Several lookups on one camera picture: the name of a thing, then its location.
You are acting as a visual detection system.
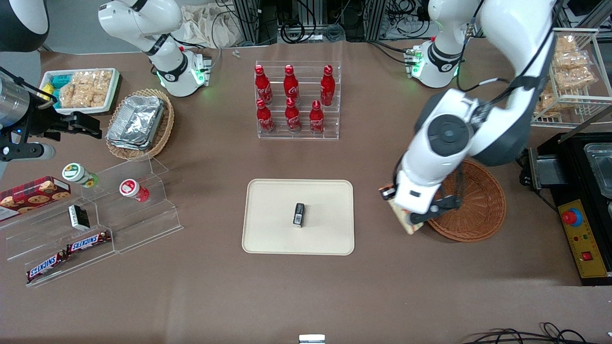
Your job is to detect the beige rectangular tray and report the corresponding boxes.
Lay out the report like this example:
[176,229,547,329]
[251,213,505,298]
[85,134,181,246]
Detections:
[241,179,355,256]

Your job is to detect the white wire basket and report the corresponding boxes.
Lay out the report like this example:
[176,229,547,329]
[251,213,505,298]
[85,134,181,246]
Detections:
[531,27,612,129]

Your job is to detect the red cola bottle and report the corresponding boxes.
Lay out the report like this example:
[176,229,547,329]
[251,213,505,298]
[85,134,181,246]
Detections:
[254,64,273,106]
[309,100,326,135]
[320,64,336,107]
[256,98,275,134]
[285,97,302,133]
[284,64,300,103]

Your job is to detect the yellow emergency stop panel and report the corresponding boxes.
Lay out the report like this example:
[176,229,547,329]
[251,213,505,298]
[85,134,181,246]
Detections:
[558,199,609,279]

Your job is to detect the black appliance housing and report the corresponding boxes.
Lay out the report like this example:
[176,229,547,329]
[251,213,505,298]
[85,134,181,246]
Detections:
[520,132,612,286]

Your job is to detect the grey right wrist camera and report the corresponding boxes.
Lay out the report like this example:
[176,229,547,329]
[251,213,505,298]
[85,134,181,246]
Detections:
[0,142,56,162]

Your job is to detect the clear acrylic bottle rack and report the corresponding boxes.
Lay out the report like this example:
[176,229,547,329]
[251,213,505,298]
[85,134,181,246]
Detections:
[255,61,342,140]

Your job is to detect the rice cracker pack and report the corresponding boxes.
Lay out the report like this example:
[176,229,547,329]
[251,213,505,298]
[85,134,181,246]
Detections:
[59,71,113,108]

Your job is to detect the red lidded yogurt bottle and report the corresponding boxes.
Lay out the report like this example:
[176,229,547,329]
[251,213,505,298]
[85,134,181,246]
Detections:
[119,179,150,203]

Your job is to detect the beige cloth bag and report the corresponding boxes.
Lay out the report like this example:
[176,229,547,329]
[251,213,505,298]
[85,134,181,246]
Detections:
[181,4,242,48]

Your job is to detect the white snack tray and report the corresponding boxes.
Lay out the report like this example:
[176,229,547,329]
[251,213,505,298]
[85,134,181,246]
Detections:
[39,68,120,115]

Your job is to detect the red cookie box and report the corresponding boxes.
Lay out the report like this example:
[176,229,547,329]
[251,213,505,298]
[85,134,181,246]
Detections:
[0,176,71,221]

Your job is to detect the silver foil containers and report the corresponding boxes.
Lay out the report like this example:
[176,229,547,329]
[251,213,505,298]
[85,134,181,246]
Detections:
[106,95,166,151]

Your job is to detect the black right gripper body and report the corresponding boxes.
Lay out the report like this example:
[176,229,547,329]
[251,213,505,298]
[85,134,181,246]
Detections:
[22,103,74,141]

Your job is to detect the green lidded yogurt bottle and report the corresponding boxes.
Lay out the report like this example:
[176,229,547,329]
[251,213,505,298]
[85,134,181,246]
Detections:
[62,163,99,188]

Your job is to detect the small black white box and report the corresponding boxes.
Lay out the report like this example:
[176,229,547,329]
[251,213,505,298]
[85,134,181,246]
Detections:
[68,204,90,231]

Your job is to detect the snickers chocolate bar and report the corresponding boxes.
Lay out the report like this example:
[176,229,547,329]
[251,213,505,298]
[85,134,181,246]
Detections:
[26,250,69,282]
[66,231,112,254]

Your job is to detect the bagged fried snack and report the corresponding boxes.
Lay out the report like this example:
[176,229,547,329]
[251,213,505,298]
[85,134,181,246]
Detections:
[552,36,596,90]
[535,79,558,115]

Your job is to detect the triangular sandwich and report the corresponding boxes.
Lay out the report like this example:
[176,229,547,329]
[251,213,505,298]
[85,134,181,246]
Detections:
[379,184,425,236]

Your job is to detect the clear acrylic step display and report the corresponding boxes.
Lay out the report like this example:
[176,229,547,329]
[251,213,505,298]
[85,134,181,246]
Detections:
[0,157,184,288]

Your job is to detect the black floor cables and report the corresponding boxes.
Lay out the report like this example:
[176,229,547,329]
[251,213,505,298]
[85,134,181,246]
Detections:
[461,322,612,344]

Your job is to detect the oval light wicker basket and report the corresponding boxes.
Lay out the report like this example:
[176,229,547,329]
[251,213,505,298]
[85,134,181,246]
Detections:
[105,88,175,161]

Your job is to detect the round brown wicker basket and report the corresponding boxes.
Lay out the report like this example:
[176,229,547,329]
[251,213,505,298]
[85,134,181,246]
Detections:
[425,158,507,243]

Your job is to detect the steel pan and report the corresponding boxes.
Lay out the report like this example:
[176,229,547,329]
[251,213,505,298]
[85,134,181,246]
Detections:
[583,142,612,199]

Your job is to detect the coiled black cable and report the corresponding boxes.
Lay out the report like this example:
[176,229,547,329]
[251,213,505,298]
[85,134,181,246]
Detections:
[280,19,306,44]

